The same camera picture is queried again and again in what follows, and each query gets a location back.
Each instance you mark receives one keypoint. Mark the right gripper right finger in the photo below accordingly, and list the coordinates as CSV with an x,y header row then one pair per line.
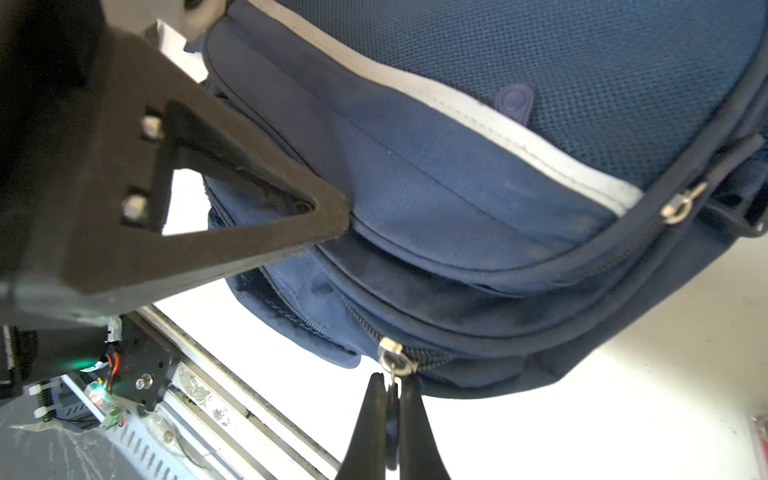
x,y
418,454

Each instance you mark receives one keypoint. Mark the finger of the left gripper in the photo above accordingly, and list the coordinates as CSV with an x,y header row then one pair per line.
x,y
153,121

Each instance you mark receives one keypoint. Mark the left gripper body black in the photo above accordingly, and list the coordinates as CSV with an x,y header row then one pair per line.
x,y
47,52

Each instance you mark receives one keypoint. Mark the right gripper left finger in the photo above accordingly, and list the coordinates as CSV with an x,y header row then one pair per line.
x,y
365,458

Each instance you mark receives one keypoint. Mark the navy blue student backpack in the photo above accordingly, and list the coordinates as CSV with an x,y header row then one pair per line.
x,y
525,178

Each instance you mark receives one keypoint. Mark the red packet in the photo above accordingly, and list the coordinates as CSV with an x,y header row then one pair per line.
x,y
760,440

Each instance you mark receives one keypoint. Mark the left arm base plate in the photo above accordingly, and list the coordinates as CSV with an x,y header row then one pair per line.
x,y
146,366

